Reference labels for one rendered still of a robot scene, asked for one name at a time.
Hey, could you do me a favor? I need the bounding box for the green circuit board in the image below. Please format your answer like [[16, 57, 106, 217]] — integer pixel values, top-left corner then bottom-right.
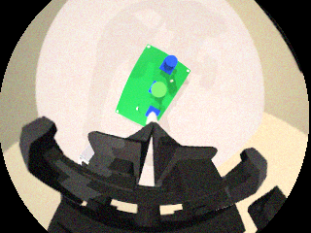
[[116, 44, 191, 127]]

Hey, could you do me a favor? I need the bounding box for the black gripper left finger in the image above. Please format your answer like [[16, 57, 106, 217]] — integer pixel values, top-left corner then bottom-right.
[[88, 121, 155, 183]]

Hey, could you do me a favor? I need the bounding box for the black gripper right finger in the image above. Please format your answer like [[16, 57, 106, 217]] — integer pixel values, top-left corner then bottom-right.
[[152, 121, 218, 186]]

